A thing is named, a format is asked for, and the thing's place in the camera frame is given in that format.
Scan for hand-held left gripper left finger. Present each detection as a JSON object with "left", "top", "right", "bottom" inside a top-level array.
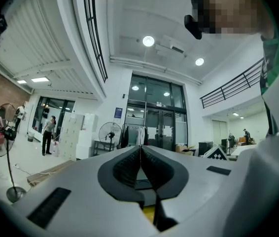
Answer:
[{"left": 11, "top": 146, "right": 160, "bottom": 237}]

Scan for cardboard box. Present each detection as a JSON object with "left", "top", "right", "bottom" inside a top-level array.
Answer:
[{"left": 175, "top": 144, "right": 195, "bottom": 156}]

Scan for black cabinet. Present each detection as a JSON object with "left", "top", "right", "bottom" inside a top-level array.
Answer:
[{"left": 198, "top": 141, "right": 214, "bottom": 157}]

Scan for white square table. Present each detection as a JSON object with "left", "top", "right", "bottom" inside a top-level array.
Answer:
[{"left": 230, "top": 143, "right": 258, "bottom": 157}]

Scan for black metal shelf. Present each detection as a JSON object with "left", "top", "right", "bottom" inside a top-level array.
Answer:
[{"left": 93, "top": 140, "right": 116, "bottom": 157}]

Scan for ceiling air conditioner unit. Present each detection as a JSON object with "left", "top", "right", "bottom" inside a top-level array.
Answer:
[{"left": 153, "top": 34, "right": 187, "bottom": 58}]

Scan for black head-worn camera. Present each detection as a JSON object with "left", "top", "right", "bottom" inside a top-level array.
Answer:
[{"left": 184, "top": 14, "right": 203, "bottom": 40}]

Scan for person's face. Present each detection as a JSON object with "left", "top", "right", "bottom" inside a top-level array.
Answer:
[{"left": 195, "top": 0, "right": 275, "bottom": 41}]

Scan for black balcony railing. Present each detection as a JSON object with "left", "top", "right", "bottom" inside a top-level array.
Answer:
[
  {"left": 82, "top": 0, "right": 109, "bottom": 84},
  {"left": 199, "top": 57, "right": 265, "bottom": 109}
]

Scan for black glass double door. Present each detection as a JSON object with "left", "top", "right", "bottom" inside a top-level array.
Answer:
[{"left": 126, "top": 103, "right": 187, "bottom": 152}]

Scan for black clothes rack with coats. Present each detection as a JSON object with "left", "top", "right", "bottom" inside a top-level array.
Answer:
[{"left": 120, "top": 123, "right": 148, "bottom": 150}]

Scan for white cable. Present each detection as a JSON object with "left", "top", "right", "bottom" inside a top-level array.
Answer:
[{"left": 15, "top": 163, "right": 56, "bottom": 176}]

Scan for black box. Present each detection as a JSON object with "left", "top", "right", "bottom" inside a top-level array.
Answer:
[{"left": 134, "top": 178, "right": 156, "bottom": 226}]

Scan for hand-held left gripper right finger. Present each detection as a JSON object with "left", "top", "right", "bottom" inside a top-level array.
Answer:
[{"left": 141, "top": 146, "right": 244, "bottom": 224}]

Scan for green patterned shirt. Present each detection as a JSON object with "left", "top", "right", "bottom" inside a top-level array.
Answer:
[{"left": 259, "top": 30, "right": 279, "bottom": 138}]

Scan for grey locker cabinet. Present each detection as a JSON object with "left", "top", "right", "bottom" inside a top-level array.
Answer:
[{"left": 57, "top": 111, "right": 85, "bottom": 161}]

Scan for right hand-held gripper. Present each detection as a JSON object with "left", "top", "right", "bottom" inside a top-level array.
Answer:
[{"left": 203, "top": 144, "right": 230, "bottom": 161}]

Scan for black standing fan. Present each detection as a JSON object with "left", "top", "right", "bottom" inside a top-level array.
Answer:
[
  {"left": 0, "top": 103, "right": 27, "bottom": 203},
  {"left": 98, "top": 121, "right": 122, "bottom": 151}
]

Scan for wooden platform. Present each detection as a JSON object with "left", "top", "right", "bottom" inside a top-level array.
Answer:
[{"left": 26, "top": 159, "right": 75, "bottom": 188}]

